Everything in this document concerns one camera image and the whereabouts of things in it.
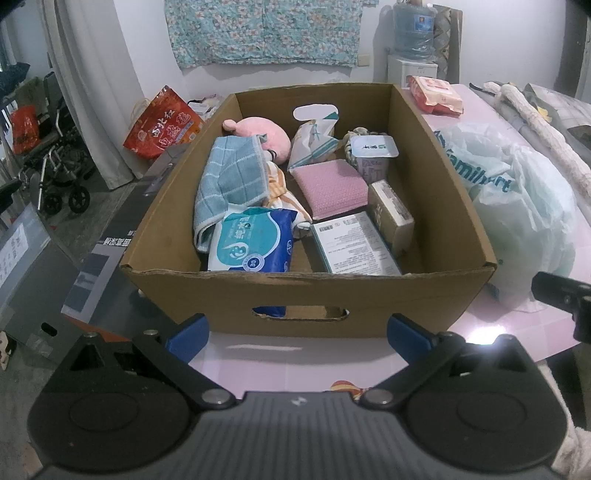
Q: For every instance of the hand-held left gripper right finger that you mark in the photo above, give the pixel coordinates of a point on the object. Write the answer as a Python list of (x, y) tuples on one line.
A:
[(408, 341)]

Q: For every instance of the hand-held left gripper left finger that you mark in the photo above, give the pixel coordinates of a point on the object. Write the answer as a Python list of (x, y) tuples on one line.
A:
[(187, 339)]

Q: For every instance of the brown cardboard box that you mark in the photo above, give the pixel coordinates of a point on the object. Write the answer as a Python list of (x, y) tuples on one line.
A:
[(323, 295)]

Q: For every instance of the pink sponge cloth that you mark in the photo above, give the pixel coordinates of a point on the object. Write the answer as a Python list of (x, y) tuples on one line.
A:
[(330, 187)]

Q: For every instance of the white plastic bag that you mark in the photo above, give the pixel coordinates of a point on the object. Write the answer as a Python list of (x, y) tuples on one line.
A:
[(517, 207)]

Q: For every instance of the black and grey carton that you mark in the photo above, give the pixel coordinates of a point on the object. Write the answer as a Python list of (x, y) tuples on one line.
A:
[(120, 258)]

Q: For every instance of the teal and white box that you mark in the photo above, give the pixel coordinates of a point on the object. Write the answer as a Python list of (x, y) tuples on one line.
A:
[(353, 244)]

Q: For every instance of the blue and white tissue packet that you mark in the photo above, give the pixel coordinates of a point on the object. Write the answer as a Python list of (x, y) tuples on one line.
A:
[(254, 240)]

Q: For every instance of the small beige box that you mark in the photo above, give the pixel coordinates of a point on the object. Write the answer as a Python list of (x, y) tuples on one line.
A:
[(392, 212)]

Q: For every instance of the white fluffy rug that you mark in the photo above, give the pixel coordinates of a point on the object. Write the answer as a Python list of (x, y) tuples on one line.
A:
[(575, 438)]

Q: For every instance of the blue checked towel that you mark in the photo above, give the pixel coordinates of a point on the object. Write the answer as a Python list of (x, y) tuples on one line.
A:
[(231, 180)]

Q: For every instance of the grey flat carton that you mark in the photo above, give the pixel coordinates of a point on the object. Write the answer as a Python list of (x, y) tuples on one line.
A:
[(32, 277)]

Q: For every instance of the orange striped cloth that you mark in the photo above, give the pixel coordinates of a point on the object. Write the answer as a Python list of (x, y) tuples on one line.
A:
[(284, 194)]

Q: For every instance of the checked grey pillow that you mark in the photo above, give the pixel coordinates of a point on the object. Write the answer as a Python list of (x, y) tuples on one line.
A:
[(563, 106)]

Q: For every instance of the white plastic cup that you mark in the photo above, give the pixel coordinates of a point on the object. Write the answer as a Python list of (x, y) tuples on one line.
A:
[(371, 154)]

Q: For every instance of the patterned cloth bundle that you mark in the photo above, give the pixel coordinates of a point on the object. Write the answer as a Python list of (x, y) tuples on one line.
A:
[(360, 134)]

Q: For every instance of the red gift bag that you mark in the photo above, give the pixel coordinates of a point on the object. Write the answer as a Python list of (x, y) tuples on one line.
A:
[(161, 127)]

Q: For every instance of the teal and white tissue pack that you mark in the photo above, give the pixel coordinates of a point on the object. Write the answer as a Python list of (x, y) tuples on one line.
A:
[(314, 143)]

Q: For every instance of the pink plush toy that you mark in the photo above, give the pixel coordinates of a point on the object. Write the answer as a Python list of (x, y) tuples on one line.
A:
[(265, 134)]

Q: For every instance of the wheelchair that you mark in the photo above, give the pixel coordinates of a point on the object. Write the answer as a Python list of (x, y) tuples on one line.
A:
[(55, 157)]

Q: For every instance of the red and white wipes packet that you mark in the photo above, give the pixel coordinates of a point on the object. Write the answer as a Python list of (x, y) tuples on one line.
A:
[(436, 94)]

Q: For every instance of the white curtain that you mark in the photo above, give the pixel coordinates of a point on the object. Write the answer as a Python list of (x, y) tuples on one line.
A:
[(92, 92)]

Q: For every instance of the orange plastic bag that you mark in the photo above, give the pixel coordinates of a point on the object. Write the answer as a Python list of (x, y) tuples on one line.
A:
[(24, 129)]

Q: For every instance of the white water dispenser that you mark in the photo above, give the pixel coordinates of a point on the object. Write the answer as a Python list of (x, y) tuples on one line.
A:
[(408, 71)]

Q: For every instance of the leaning framed board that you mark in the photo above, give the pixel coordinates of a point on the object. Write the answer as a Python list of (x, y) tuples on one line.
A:
[(448, 41)]

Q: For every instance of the blue water bottle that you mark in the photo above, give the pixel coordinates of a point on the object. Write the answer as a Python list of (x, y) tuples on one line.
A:
[(414, 30)]

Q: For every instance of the wall socket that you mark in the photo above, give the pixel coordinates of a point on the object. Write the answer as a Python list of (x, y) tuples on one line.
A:
[(364, 60)]

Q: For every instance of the floral teal wall cloth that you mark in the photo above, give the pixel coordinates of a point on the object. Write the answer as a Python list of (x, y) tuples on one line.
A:
[(263, 30)]

